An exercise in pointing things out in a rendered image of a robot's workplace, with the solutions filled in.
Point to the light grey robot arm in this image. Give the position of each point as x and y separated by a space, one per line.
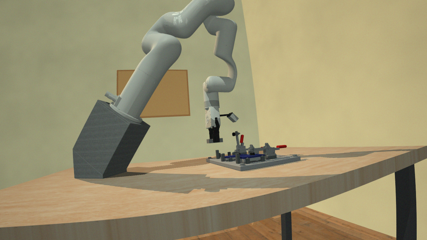
162 49

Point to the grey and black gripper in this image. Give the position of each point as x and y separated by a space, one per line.
212 122

